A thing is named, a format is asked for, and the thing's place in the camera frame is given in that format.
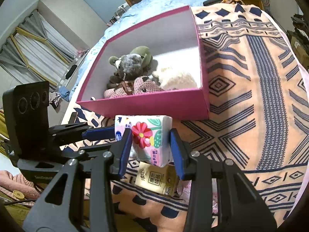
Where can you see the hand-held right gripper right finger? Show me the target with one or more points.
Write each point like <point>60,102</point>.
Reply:
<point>176,154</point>

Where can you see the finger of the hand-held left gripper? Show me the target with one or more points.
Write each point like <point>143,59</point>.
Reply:
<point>96,147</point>
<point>99,133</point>

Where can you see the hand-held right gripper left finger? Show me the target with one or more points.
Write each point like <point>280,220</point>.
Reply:
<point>126,149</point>

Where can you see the floral tissue pack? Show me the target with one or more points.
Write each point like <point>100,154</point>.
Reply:
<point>144,130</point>

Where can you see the yellow tissue pack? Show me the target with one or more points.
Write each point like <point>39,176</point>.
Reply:
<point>154,177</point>

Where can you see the pink cardboard box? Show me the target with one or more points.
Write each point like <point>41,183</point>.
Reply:
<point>149,106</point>

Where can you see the pink dotted plush toy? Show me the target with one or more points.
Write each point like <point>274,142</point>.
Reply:
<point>149,85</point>

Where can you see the brown plush toy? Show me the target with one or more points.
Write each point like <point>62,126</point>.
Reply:
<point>131,65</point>

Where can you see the beige plush bear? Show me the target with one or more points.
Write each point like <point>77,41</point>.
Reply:
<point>173,78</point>

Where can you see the green plush toy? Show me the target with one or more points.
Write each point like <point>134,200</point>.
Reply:
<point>142,53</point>

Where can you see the smartphone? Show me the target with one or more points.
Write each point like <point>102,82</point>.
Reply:
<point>73,118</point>

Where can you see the blue cloth on floor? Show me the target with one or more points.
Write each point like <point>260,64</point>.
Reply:
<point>64,92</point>

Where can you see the pink fleece garment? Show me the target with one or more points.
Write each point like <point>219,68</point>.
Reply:
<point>14,181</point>

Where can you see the black item on windowsill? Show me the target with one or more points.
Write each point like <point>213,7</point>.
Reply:
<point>71,71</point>

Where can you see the grey curtains with yellow bands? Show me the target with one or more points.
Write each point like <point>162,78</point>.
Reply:
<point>31,50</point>

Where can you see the orange patterned blanket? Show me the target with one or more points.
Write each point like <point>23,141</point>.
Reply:
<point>241,89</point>

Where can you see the bottles on bedside table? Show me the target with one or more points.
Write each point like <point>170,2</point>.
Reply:
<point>118,13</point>

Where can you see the black cloth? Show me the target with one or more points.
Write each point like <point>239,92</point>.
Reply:
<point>212,1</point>

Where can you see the wooden bedside table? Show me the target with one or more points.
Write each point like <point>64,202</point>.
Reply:
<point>251,0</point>

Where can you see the pile of dark clothes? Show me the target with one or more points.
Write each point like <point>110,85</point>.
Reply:
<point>300,21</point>

